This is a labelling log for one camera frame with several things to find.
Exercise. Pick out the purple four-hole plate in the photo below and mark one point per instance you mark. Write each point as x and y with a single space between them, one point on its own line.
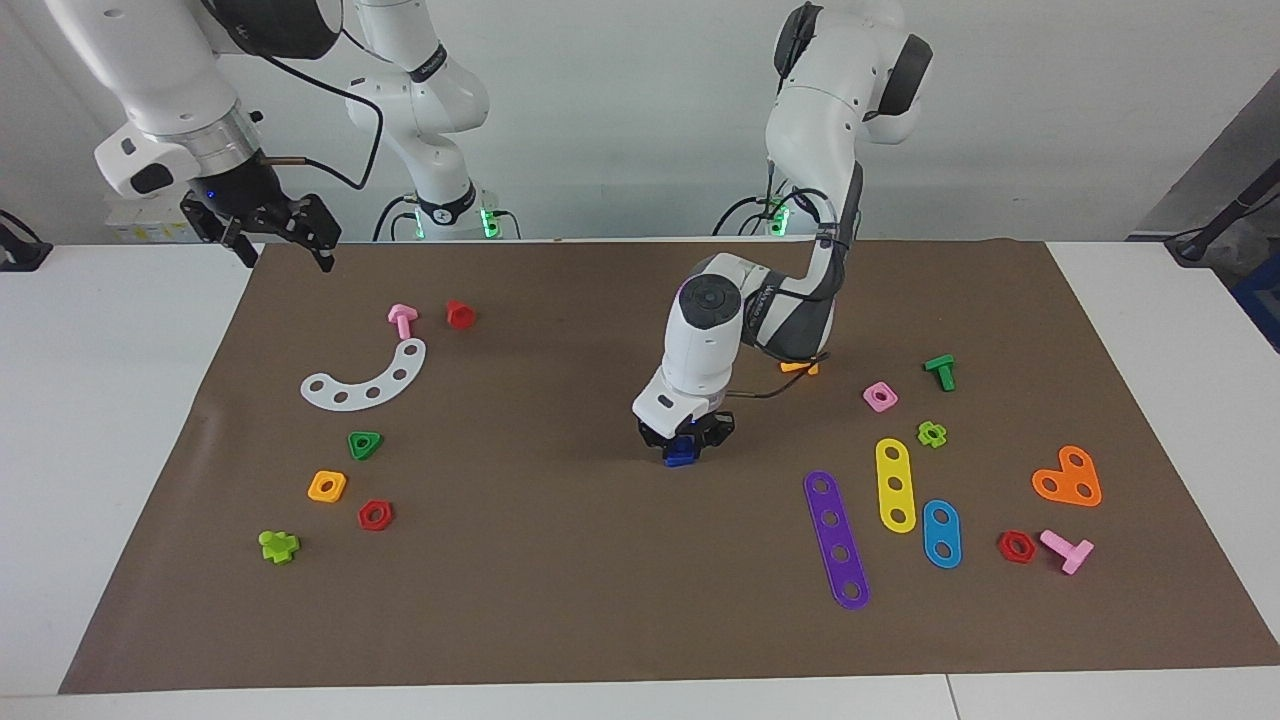
835 537

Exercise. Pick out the lime green flower nut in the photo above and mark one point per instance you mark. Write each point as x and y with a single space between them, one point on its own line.
940 437

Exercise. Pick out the red plastic screw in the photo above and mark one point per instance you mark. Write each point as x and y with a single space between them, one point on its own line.
459 316

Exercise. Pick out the yellow three-hole plate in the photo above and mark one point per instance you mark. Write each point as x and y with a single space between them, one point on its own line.
893 468

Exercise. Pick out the lime green plastic screw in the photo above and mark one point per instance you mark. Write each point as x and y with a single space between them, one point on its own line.
277 547

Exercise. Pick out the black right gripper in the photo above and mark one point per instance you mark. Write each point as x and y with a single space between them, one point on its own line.
245 195

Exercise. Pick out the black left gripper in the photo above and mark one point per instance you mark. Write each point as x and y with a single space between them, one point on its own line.
692 425

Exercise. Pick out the black clamp on table edge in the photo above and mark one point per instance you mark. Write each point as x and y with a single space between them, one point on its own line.
20 252

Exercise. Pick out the pink plastic screw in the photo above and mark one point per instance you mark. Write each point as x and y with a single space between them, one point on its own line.
402 320
1075 553

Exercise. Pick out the pink square nut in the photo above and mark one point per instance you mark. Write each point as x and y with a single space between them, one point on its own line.
870 400

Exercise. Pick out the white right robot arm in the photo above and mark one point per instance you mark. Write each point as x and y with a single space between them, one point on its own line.
160 80

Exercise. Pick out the white background box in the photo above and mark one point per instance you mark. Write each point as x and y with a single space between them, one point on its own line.
140 228

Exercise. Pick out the blue square nut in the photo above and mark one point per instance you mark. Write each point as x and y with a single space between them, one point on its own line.
678 459

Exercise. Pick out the orange plastic screw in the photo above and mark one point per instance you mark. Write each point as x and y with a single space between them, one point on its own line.
800 368

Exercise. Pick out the black stand pole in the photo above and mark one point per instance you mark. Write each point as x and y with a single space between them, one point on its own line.
1225 215

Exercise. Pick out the blue two-hole plate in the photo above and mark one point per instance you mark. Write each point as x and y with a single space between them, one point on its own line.
941 534

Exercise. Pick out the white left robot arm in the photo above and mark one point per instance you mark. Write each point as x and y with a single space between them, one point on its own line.
700 340

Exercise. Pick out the green triangle nut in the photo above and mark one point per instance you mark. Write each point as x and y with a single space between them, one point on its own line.
353 447

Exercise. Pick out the white curved perforated plate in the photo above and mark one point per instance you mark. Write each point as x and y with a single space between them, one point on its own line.
388 386

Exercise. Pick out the blue crate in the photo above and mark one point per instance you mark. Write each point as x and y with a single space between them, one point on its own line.
1262 305

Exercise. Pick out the red hexagon nut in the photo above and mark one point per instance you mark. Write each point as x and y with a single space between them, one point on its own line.
1004 550
366 520

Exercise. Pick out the orange heart-shaped plate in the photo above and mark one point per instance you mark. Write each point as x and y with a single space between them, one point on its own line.
1067 478

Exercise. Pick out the dark green plastic screw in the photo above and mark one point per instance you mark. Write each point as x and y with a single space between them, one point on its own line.
943 372

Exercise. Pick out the brown table mat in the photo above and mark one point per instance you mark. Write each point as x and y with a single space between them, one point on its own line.
600 580

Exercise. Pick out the orange square nut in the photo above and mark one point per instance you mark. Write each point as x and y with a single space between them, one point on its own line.
315 490

